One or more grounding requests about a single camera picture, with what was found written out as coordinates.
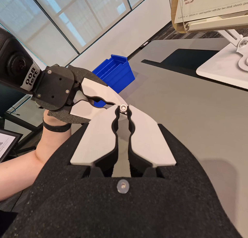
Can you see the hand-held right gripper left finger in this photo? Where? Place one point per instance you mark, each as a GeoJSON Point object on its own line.
{"type": "Point", "coordinates": [96, 143]}

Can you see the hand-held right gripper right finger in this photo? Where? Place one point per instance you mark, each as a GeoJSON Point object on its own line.
{"type": "Point", "coordinates": [151, 143]}

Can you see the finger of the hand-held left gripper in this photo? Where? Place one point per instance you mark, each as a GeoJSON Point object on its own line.
{"type": "Point", "coordinates": [81, 110]}
{"type": "Point", "coordinates": [100, 89]}

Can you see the blue plastic bin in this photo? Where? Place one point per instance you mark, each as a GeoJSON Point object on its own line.
{"type": "Point", "coordinates": [116, 73]}

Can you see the silver nut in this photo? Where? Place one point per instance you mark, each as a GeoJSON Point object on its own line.
{"type": "Point", "coordinates": [123, 107]}

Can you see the person's left forearm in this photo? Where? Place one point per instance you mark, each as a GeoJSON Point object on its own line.
{"type": "Point", "coordinates": [29, 164]}

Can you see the person's left hand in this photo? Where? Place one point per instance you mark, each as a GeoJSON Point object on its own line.
{"type": "Point", "coordinates": [47, 119]}

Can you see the black wristband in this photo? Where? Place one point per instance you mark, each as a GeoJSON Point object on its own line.
{"type": "Point", "coordinates": [56, 128]}

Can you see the black screen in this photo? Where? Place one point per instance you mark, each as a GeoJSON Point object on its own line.
{"type": "Point", "coordinates": [11, 98]}

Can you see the large grid window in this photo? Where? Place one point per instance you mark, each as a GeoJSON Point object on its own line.
{"type": "Point", "coordinates": [58, 19]}

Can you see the black framed sheet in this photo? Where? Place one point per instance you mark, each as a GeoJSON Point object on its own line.
{"type": "Point", "coordinates": [6, 143]}

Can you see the white stand base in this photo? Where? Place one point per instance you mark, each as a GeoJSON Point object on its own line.
{"type": "Point", "coordinates": [222, 71]}

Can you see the wooden board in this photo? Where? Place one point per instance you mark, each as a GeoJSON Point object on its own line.
{"type": "Point", "coordinates": [174, 13]}

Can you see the white instruction sheet stand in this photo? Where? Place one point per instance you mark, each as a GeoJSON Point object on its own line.
{"type": "Point", "coordinates": [213, 3]}

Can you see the black rolling cart frame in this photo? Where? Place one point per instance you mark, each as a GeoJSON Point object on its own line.
{"type": "Point", "coordinates": [25, 123]}

